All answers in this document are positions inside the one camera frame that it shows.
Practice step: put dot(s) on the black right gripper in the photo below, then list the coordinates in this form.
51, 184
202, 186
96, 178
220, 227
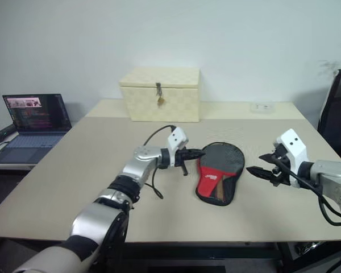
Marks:
281, 173

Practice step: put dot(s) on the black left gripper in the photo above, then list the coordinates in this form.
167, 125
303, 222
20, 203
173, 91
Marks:
184, 155

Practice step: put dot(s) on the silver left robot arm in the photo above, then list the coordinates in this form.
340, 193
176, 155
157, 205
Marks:
102, 216

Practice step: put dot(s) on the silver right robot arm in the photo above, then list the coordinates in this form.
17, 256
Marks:
332, 176

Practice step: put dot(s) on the black and red paddle case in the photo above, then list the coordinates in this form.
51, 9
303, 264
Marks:
207, 185

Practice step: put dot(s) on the brass padlock on latch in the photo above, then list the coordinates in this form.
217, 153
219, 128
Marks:
160, 101

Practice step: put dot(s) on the cream lidded storage box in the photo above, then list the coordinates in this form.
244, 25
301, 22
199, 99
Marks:
164, 96

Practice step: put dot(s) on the black office chair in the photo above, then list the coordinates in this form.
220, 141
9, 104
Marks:
336, 122

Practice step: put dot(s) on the open dark laptop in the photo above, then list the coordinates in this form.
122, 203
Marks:
34, 133

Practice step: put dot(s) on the black handheld device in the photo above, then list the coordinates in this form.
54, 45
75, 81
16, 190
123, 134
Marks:
1, 133

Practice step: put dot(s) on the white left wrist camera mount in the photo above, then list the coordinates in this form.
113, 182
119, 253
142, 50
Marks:
176, 139

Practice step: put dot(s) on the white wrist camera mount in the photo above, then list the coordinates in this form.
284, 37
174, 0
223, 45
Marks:
294, 148
176, 139

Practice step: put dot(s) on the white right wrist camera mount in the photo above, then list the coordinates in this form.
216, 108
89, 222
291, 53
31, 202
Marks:
294, 148

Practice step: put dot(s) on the black table frame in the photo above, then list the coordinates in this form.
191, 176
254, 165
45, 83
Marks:
204, 256

